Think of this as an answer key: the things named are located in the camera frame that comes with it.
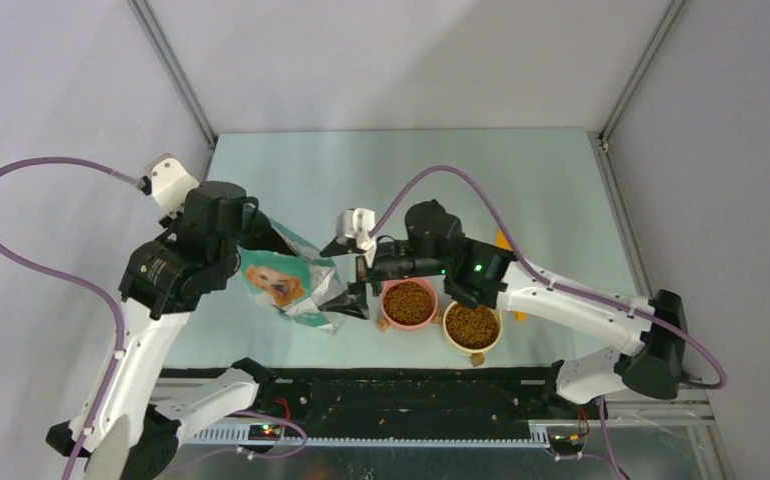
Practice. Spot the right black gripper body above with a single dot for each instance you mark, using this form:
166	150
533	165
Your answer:
395	259

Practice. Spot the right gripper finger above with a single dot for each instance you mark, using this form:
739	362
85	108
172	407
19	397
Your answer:
351	302
340	246

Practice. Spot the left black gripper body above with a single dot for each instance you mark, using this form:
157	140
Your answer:
230	255

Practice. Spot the green dog food bag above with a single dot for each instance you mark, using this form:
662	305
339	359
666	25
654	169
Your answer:
285	274

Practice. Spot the orange plastic food scoop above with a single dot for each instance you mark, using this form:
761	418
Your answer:
502	242

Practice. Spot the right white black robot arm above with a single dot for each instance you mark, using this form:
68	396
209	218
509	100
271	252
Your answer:
643	353

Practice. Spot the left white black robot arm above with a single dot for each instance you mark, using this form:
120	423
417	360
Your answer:
121	432

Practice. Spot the pink cat-ear pet bowl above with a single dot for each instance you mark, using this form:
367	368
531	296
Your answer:
384	323

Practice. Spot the yellow cat-ear pet bowl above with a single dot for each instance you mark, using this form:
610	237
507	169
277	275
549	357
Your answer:
476	358

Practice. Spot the kibble in pink bowl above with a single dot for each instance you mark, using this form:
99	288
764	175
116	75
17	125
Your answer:
408	304

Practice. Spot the kibble in yellow bowl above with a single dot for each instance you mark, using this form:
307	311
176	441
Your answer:
471	328

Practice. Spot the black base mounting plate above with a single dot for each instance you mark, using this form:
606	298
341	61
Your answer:
418	404

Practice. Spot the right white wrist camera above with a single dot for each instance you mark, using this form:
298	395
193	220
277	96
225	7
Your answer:
359	223

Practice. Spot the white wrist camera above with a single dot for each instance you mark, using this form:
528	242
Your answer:
359	223
167	182

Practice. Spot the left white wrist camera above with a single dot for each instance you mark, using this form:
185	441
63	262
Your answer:
167	182

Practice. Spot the left corner aluminium post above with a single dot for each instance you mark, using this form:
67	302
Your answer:
158	39

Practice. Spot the corner aluminium post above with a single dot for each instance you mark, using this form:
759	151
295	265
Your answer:
653	47
158	39

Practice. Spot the aluminium frame rail base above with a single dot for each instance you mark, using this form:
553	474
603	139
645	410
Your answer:
666	435

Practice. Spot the right corner aluminium post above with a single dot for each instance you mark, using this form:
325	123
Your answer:
653	47

